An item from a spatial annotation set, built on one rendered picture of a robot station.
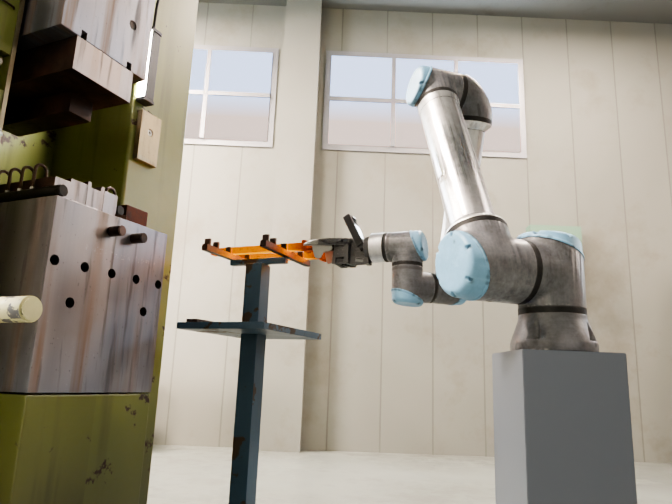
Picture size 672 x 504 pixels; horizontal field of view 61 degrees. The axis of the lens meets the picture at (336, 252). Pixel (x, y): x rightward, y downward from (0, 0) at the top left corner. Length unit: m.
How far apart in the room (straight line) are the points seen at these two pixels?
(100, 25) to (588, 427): 1.55
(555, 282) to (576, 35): 4.60
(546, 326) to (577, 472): 0.30
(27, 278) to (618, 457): 1.32
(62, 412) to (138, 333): 0.29
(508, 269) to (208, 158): 3.87
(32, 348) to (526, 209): 4.15
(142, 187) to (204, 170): 2.93
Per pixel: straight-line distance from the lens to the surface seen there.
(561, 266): 1.35
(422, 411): 4.52
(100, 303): 1.52
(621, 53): 5.89
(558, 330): 1.32
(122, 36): 1.82
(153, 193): 1.99
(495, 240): 1.28
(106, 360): 1.54
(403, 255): 1.64
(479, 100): 1.71
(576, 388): 1.30
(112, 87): 1.73
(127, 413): 1.61
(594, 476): 1.32
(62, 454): 1.49
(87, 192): 1.60
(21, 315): 1.08
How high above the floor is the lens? 0.52
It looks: 13 degrees up
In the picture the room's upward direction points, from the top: 2 degrees clockwise
